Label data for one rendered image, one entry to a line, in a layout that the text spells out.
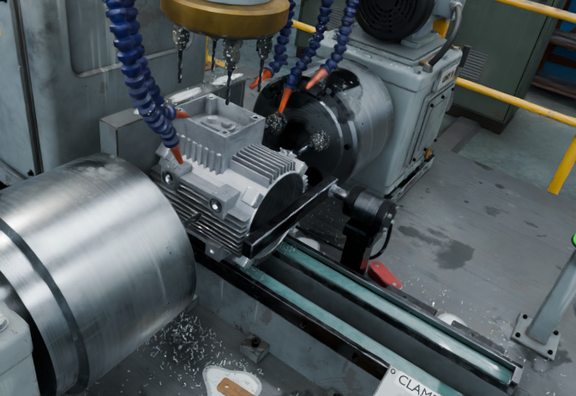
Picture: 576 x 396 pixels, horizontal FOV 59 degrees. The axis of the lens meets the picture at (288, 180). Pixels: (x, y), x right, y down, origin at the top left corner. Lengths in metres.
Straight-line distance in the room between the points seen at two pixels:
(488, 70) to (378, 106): 2.87
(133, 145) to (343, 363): 0.46
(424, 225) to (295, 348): 0.55
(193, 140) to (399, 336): 0.45
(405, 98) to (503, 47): 2.72
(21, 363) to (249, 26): 0.46
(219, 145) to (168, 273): 0.24
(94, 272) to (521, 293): 0.90
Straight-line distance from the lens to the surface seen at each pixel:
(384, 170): 1.21
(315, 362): 0.85
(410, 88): 1.12
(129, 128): 0.79
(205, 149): 0.80
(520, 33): 3.79
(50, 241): 0.57
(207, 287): 0.93
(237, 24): 0.68
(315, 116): 0.97
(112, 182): 0.63
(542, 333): 1.10
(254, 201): 0.74
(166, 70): 0.99
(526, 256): 1.33
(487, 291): 1.18
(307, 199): 0.86
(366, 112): 0.99
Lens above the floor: 1.52
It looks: 33 degrees down
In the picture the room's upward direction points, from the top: 10 degrees clockwise
